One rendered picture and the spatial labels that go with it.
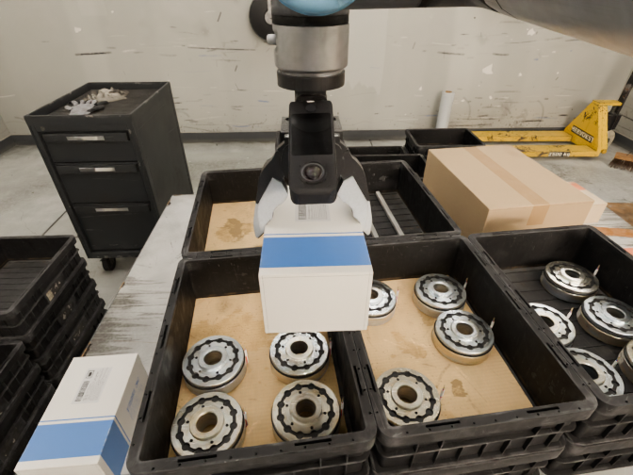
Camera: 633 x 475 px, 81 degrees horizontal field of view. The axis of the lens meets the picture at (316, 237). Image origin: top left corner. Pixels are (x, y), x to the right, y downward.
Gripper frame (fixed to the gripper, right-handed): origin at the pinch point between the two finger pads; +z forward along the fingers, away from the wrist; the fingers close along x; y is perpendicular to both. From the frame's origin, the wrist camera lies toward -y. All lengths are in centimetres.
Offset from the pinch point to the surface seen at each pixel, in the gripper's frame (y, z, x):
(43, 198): 217, 108, 198
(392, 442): -16.8, 19.1, -9.0
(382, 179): 63, 23, -23
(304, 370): -2.1, 24.6, 1.6
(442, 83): 329, 54, -134
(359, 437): -16.6, 18.0, -4.9
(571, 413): -14.6, 18.1, -32.6
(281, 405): -7.8, 25.0, 5.3
